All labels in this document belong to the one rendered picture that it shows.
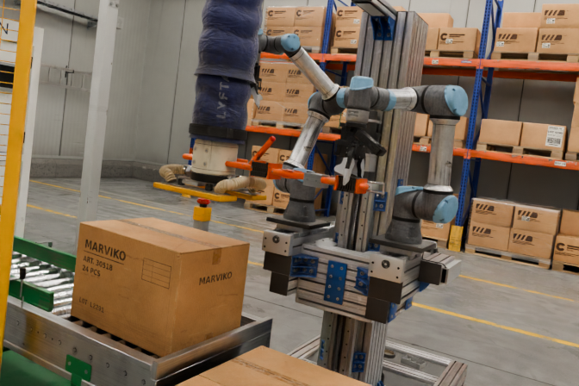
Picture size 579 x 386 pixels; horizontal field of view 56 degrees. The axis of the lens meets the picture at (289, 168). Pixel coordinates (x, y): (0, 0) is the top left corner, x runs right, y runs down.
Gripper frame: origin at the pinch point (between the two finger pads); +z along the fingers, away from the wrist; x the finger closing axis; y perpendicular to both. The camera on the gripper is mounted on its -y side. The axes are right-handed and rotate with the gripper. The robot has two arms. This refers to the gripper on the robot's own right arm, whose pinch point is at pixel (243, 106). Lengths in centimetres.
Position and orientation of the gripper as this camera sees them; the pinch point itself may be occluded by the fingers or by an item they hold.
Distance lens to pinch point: 245.7
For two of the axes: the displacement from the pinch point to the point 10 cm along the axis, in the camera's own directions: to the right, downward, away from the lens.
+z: -1.2, 9.9, 0.5
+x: -8.7, -1.3, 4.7
